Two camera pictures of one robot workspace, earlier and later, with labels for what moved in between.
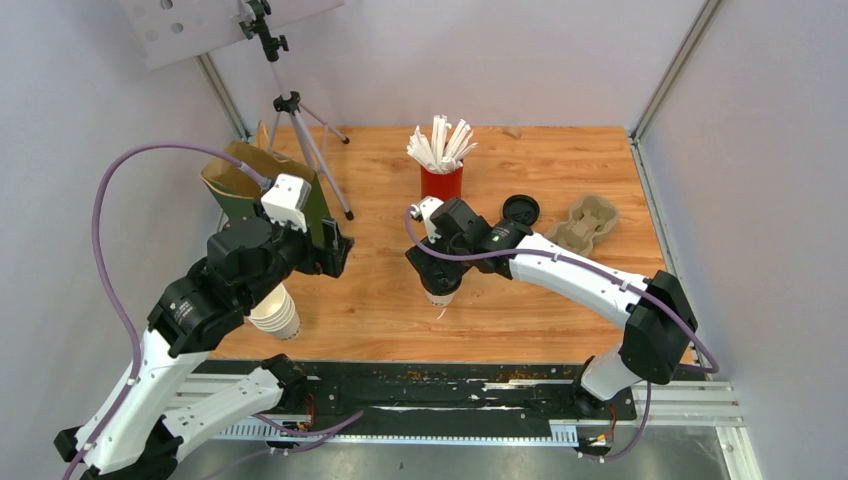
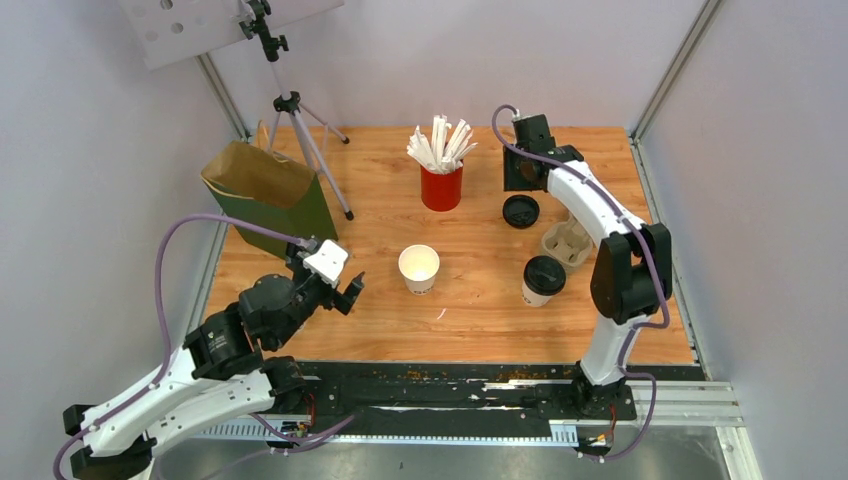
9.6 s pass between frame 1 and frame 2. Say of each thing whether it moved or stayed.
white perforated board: stayed
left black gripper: moved
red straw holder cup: stayed
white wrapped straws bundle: stayed
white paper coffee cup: moved
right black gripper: moved
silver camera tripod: stayed
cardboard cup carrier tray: stayed
